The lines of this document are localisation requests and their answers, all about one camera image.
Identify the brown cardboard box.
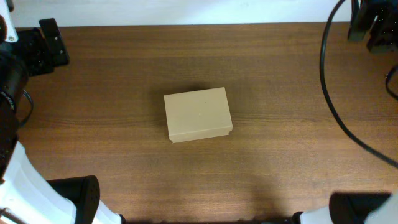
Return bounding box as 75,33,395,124
164,87,233,143

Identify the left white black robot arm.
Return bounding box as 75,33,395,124
1,1,126,224

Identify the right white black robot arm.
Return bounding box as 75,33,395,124
281,0,397,224

